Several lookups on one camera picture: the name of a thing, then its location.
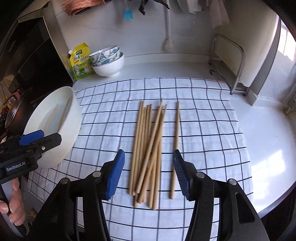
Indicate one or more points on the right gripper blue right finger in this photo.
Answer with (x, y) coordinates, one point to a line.
(184, 172)

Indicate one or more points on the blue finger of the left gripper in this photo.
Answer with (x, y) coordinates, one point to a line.
(31, 137)
(45, 144)

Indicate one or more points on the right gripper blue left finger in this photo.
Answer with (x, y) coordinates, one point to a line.
(115, 168)

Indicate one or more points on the person's left hand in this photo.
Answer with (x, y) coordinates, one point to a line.
(16, 206)

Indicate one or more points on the dark pot with glass lid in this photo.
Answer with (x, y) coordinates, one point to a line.
(15, 119)

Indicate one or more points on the cream round tray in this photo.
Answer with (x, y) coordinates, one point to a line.
(69, 130)

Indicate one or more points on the white checkered cloth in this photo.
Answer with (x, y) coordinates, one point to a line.
(199, 121)

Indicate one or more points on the white bottom bowl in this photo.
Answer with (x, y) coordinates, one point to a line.
(111, 69)

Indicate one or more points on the yellow seasoning pouch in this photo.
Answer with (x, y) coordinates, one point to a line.
(80, 61)

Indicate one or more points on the blue patterned top bowl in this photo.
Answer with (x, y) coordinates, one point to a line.
(103, 54)

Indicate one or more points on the metal rack with board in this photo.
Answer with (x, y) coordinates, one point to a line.
(228, 60)

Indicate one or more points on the orange hanging towel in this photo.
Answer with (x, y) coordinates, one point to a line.
(71, 7)

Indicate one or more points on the blue silicone brush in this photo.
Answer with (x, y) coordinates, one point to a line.
(128, 14)

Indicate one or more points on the white hanging cloth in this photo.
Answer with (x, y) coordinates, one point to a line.
(218, 13)

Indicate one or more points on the white wall pipe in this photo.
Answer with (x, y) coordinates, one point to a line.
(167, 44)

